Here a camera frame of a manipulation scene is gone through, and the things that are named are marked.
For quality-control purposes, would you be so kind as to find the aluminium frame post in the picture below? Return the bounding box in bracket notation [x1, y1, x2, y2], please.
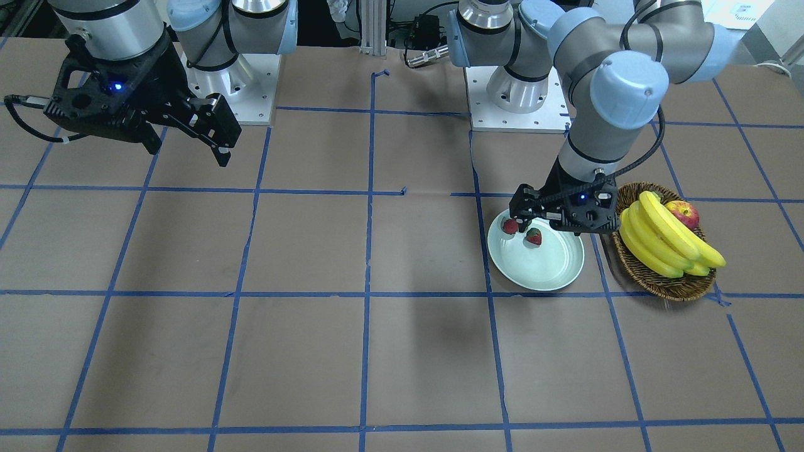
[356, 0, 389, 59]

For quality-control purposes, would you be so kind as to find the red yellow apple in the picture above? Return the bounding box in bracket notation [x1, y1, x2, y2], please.
[665, 200, 700, 230]

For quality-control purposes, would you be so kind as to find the yellow banana bunch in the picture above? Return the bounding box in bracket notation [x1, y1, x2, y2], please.
[619, 191, 727, 278]

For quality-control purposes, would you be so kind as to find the red strawberry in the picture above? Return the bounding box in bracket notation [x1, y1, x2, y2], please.
[525, 228, 543, 247]
[501, 218, 520, 235]

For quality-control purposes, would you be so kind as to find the pale green plate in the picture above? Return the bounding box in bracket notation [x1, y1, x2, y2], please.
[486, 210, 585, 291]

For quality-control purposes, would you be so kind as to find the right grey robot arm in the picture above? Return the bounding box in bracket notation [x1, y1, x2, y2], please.
[43, 1, 298, 167]

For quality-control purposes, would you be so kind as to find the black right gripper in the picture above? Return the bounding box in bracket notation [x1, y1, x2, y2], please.
[43, 31, 242, 167]

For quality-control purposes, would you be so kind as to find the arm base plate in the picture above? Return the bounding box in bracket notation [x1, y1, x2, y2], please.
[185, 54, 283, 126]
[464, 67, 571, 134]

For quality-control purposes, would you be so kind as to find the brown wicker basket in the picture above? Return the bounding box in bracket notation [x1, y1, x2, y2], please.
[608, 182, 717, 301]

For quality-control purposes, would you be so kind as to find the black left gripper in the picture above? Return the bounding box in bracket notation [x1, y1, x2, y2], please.
[509, 162, 619, 234]

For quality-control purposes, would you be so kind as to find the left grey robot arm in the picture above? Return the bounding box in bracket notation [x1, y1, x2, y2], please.
[447, 1, 737, 234]

